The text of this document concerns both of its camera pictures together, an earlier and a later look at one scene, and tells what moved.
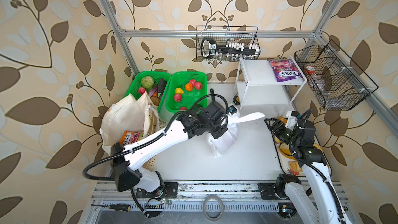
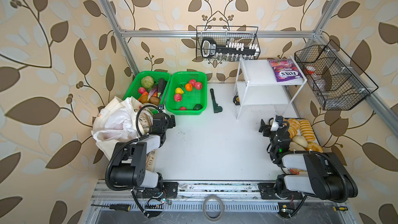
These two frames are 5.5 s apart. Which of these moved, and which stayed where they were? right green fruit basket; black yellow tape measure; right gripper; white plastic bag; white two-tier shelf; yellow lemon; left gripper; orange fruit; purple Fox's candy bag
Moved: left gripper; right gripper; white plastic bag
Stayed: white two-tier shelf; yellow lemon; right green fruit basket; purple Fox's candy bag; orange fruit; black yellow tape measure
